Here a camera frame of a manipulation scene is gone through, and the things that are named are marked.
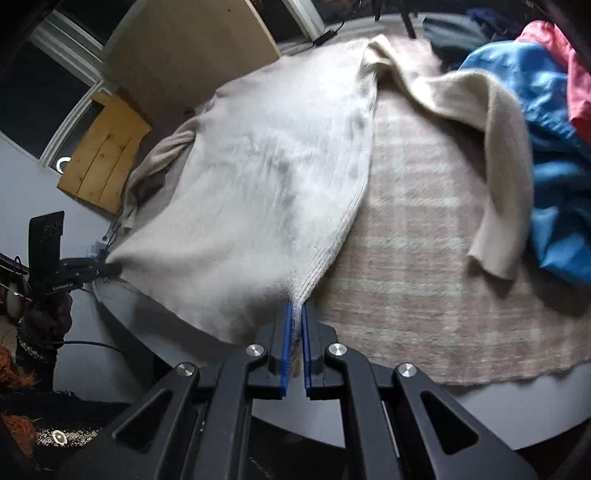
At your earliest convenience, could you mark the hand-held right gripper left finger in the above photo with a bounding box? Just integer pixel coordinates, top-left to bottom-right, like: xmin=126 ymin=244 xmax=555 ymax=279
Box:
xmin=55 ymin=299 xmax=296 ymax=480

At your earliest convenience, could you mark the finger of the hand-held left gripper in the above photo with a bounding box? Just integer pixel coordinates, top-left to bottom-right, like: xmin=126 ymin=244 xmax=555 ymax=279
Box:
xmin=83 ymin=258 xmax=123 ymax=283

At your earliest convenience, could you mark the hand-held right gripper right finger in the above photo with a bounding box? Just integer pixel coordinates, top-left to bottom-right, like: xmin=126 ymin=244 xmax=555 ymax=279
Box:
xmin=301 ymin=302 xmax=539 ymax=480

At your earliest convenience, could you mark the cream knit sweater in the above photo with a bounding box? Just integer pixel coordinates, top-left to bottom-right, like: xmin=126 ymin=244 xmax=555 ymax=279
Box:
xmin=105 ymin=36 xmax=535 ymax=344

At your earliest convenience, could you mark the person's left hand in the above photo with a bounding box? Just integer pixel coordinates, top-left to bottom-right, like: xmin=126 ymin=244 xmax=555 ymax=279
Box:
xmin=18 ymin=292 xmax=74 ymax=343

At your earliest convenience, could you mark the wooden plank board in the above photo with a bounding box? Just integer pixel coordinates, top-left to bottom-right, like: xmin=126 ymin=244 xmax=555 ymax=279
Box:
xmin=57 ymin=92 xmax=153 ymax=214

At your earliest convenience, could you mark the beige checked cloth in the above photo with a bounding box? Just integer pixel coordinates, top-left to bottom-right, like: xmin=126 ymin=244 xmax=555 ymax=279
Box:
xmin=295 ymin=34 xmax=591 ymax=386

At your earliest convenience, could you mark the person's dark sparkly clothing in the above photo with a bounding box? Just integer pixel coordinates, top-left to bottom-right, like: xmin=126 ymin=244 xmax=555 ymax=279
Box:
xmin=0 ymin=390 xmax=134 ymax=469

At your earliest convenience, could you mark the large beige panel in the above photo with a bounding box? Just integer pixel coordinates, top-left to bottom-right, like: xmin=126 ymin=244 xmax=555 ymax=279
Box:
xmin=104 ymin=0 xmax=281 ymax=121

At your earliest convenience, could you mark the blue garment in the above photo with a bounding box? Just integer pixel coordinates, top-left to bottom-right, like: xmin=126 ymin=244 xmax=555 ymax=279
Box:
xmin=458 ymin=41 xmax=591 ymax=286

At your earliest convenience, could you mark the dark garment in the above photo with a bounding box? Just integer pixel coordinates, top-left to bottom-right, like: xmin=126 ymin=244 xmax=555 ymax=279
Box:
xmin=422 ymin=7 xmax=527 ymax=70

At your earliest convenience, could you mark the pink garment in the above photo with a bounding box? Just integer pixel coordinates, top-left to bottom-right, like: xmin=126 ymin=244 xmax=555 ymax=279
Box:
xmin=516 ymin=21 xmax=591 ymax=132

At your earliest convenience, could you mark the black cable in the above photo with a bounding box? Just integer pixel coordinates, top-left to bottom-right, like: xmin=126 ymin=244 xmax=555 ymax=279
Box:
xmin=51 ymin=339 xmax=134 ymax=358

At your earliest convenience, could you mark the white window frame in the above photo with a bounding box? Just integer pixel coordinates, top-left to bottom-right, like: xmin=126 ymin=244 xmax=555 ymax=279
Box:
xmin=28 ymin=9 xmax=122 ymax=174

